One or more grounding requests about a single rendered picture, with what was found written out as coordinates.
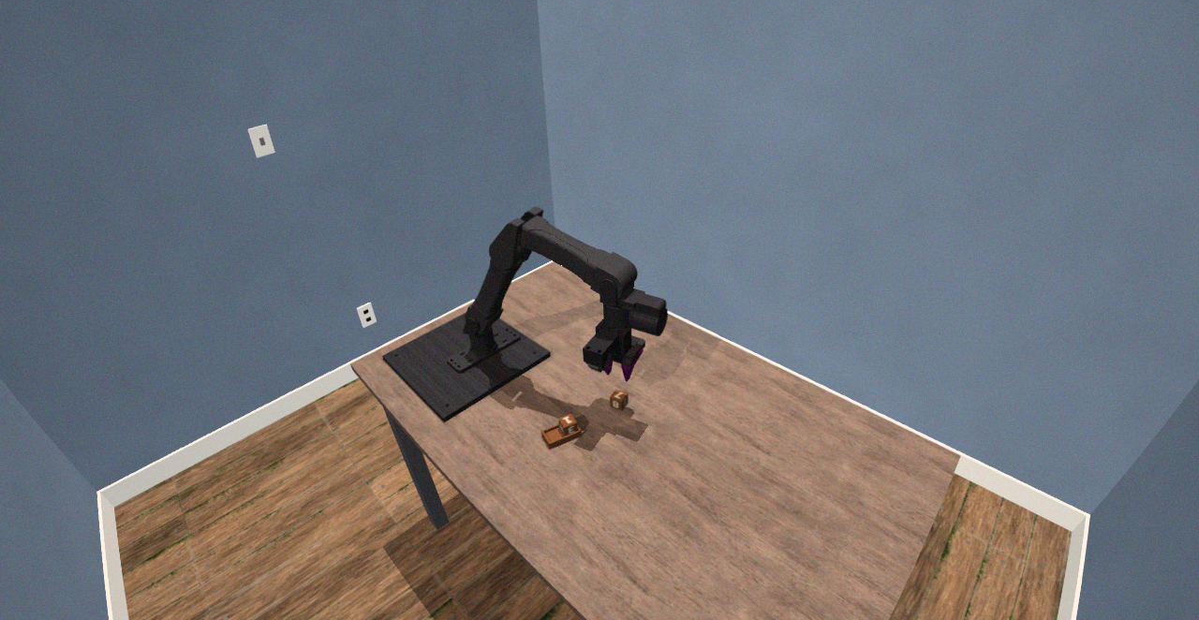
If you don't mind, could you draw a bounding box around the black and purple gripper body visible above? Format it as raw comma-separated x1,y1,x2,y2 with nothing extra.
604,323,645,366

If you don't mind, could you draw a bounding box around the brown wooden tray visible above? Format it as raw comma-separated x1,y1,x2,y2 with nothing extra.
541,425,582,449

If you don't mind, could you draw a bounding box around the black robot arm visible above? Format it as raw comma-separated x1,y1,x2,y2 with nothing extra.
447,207,668,374

